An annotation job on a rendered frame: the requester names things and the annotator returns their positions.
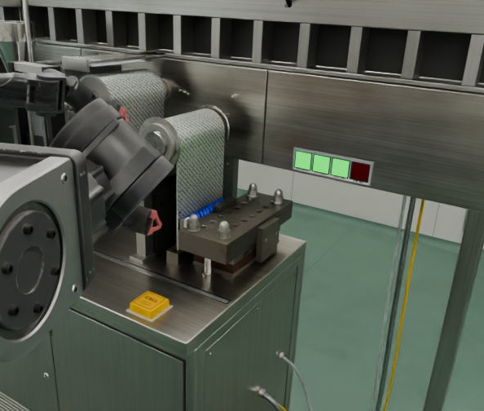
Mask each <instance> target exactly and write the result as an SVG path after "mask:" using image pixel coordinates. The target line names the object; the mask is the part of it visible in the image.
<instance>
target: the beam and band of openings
mask: <svg viewBox="0 0 484 411"><path fill-rule="evenodd" d="M291 1H292V6H291V7H284V5H285V4H287V3H286V1H285V0H28V3H29V18H30V21H32V22H34V23H35V29H36V38H37V42H40V43H47V44H54V45H61V46H75V47H82V48H90V49H97V50H104V51H118V52H125V53H128V52H138V51H149V52H153V51H155V52H156V53H165V57H168V58H175V59H182V60H196V61H203V62H210V63H218V64H231V65H239V66H245V67H253V68H260V69H274V70H281V71H289V72H295V73H309V74H317V75H324V76H331V77H344V78H352V79H359V80H366V81H374V82H388V83H394V84H402V85H409V86H422V87H430V88H437V89H444V90H452V91H465V92H473V93H480V94H484V84H479V83H484V0H291ZM46 37H48V38H46ZM73 40H77V41H73ZM99 42H102V43H99ZM104 43H107V44H104ZM135 46H139V47H135ZM160 49H164V50H160ZM166 50H171V51H166ZM194 52H195V53H194ZM196 53H202V54H196ZM204 54H210V55H204ZM232 56H233V57H232ZM234 57H240V58H234ZM242 58H248V59H242ZM250 59H251V60H250ZM272 61H279V62H272ZM280 62H287V63H280ZM288 63H295V64H288ZM317 65H318V66H317ZM319 66H325V67H319ZM326 67H333V68H326ZM365 71H372V72H380V73H372V72H365ZM387 73H395V74H401V75H395V74H387ZM425 77H433V78H441V79H449V80H456V81H448V80H441V79H433V78H425ZM457 81H462V82H457Z"/></svg>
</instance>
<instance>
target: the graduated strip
mask: <svg viewBox="0 0 484 411"><path fill-rule="evenodd" d="M94 254H96V255H98V256H101V257H103V258H106V259H109V260H112V261H113V262H116V263H119V264H122V265H125V266H127V267H131V268H133V269H135V270H137V271H140V272H143V273H146V274H148V275H150V276H154V277H156V278H159V279H161V280H163V281H167V282H169V283H172V284H174V285H178V286H180V287H183V288H184V289H189V290H190V291H193V292H196V293H198V294H202V295H204V296H206V297H208V298H212V299H214V300H217V301H219V302H221V303H225V304H228V303H229V302H230V301H231V300H230V299H227V298H224V297H221V296H218V295H216V294H212V293H210V292H208V291H205V290H202V289H199V288H196V287H195V286H192V285H189V284H186V283H183V282H181V281H177V280H175V279H173V278H170V277H168V276H164V275H162V274H160V273H157V272H154V271H151V270H148V269H146V268H144V267H140V266H138V265H135V264H133V263H129V262H127V261H125V260H122V259H119V258H116V257H114V256H111V255H109V254H105V253H103V252H100V251H98V250H94Z"/></svg>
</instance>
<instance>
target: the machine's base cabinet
mask: <svg viewBox="0 0 484 411"><path fill-rule="evenodd" d="M304 261H305V252H304V253H303V254H302V255H301V256H300V257H299V258H297V259H296V260H295V261H294V262H293V263H292V264H290V265H289V266H288V267H287V268H286V269H285V270H284V271H282V272H281V273H280V274H279V275H278V276H277V277H276V278H275V279H274V280H273V281H272V282H271V283H270V284H269V285H267V286H266V287H265V288H264V289H263V290H262V291H260V292H259V293H258V294H257V295H256V296H255V297H254V298H252V299H251V300H250V301H249V302H248V303H247V304H245V305H244V306H243V307H242V308H241V309H240V310H239V311H238V312H237V313H236V314H235V315H234V316H233V317H231V318H230V319H229V320H228V321H227V322H226V323H225V324H223V325H222V326H221V327H220V328H219V329H218V330H216V331H215V332H214V333H213V334H212V335H211V336H210V337H208V338H207V339H206V340H205V341H204V342H203V343H202V344H200V345H199V346H198V348H197V349H195V350H194V351H193V352H192V353H191V354H190V355H189V356H187V357H185V356H181V355H179V354H178V353H176V352H174V351H171V350H169V349H167V348H165V347H162V346H160V345H158V344H156V343H154V342H151V341H149V340H147V339H145V338H142V337H140V336H138V335H137V334H133V333H131V332H130V331H128V330H126V329H123V328H121V327H119V326H117V325H114V324H112V323H110V322H108V321H106V320H103V319H101V318H99V317H97V316H94V315H92V314H90V313H89V312H86V311H83V310H82V309H80V308H78V307H74V306H71V307H70V308H69V309H68V311H67V312H66V313H65V314H64V315H63V316H62V318H61V319H60V320H59V321H58V322H57V323H56V325H55V326H54V327H53V328H52V329H51V331H50V332H49V333H48V334H47V335H46V336H45V337H44V339H43V340H42V341H41V342H40V343H39V344H38V345H37V346H36V347H35V348H34V349H33V350H32V351H31V352H30V353H28V354H27V355H26V356H23V357H22V358H20V359H18V360H15V361H12V362H6V363H4V362H0V411H277V410H276V409H275V407H274V406H273V405H272V404H271V403H270V402H269V401H268V400H266V399H265V398H262V397H260V396H259V391H260V390H261V389H262V388H264V389H266V393H267V394H268V395H270V396H274V397H275V401H276V402H278V403H279V404H280V405H282V406H283V407H284V408H285V409H286V410H287V411H289V407H290V399H291V390H292V382H293V368H292V367H291V365H290V364H289V363H287V362H286V361H285V360H281V359H280V358H279V354H280V353H281V352H283V353H285V357H287V358H288V359H289V360H290V361H291V362H292V363H293V364H294V358H295V350H296V341H297V326H298V318H299V310H300V301H301V286H302V277H303V269H304Z"/></svg>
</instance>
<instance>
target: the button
mask: <svg viewBox="0 0 484 411"><path fill-rule="evenodd" d="M167 307H169V300H168V299H167V298H164V297H161V296H160V295H157V294H154V293H152V292H149V291H148V292H146V293H145V294H142V295H141V296H139V297H138V298H136V299H135V300H134V301H132V302H131V303H130V310H131V311H132V312H135V313H138V314H139V315H141V316H145V317H147V318H149V319H152V318H154V317H155V316H157V315H158V314H160V313H161V312H162V311H164V310H165V309H166V308H167Z"/></svg>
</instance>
